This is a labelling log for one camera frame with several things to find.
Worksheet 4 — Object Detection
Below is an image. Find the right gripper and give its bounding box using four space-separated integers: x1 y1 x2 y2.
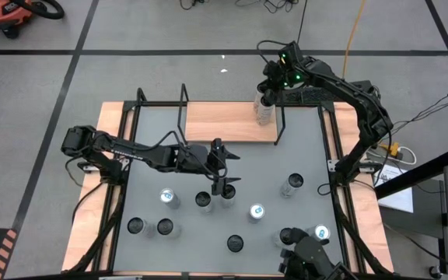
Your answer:
255 58 307 107

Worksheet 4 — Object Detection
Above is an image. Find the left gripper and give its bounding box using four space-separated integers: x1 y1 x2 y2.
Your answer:
177 138 243 196

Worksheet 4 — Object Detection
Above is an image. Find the white Celsius Tropical Vibe can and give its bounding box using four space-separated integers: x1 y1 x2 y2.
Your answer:
257 101 275 127

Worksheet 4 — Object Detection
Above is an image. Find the white Celsius can blue band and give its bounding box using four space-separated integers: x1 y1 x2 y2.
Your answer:
194 190 214 214
219 184 237 208
279 172 305 199

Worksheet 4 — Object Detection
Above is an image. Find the white Celsius can pink band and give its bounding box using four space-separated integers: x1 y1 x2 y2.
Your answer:
226 234 245 254

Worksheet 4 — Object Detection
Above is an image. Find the white Celsius can black lid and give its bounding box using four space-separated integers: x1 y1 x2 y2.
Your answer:
272 227 297 249
156 217 182 239

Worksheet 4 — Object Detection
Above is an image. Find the white Celsius Peach Vibe can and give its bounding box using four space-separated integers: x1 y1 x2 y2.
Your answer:
126 216 156 239

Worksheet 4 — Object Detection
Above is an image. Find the wooden shelf board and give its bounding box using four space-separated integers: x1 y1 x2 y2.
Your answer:
184 101 278 143

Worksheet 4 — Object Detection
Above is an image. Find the silver blue Red Bull can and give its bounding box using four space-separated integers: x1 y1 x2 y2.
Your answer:
159 188 181 210
305 223 331 243
247 202 267 225

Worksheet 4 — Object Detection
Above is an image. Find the wooden table base board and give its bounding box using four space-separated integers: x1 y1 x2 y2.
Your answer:
61 101 395 273

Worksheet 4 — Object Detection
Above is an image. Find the yellow power plug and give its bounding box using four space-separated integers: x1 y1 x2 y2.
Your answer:
379 142 404 160

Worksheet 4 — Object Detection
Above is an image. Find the white paper sheet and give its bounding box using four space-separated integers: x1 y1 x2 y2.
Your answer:
373 163 415 214

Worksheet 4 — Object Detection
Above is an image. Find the black desk beam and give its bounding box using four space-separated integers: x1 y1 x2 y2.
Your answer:
374 147 448 200

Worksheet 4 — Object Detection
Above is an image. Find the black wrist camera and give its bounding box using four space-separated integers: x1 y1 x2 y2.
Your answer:
278 40 305 65

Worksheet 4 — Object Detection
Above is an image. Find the black floor cable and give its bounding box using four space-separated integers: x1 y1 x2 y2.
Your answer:
292 0 309 44

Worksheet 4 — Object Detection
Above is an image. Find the black metal table frame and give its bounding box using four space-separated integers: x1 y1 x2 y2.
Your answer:
109 87 349 280

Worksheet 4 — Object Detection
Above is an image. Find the yellow floor cable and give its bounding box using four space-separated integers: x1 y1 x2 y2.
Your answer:
340 0 367 79

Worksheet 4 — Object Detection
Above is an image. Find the black vacuum hose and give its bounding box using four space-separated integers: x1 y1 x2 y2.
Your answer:
12 0 65 20

